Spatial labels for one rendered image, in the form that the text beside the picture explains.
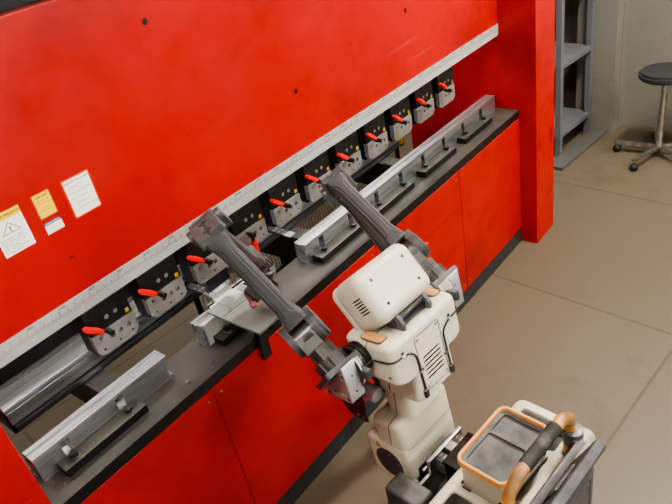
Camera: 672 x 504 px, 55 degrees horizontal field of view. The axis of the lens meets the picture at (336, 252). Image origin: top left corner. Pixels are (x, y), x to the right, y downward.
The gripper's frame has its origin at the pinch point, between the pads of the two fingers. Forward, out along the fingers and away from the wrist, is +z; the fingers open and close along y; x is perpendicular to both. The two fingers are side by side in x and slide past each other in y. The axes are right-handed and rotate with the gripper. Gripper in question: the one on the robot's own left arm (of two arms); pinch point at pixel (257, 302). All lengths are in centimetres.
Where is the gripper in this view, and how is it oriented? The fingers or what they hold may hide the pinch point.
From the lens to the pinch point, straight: 222.9
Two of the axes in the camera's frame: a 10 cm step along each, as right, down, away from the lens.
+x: 7.5, 6.0, -2.7
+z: -2.3, 6.3, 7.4
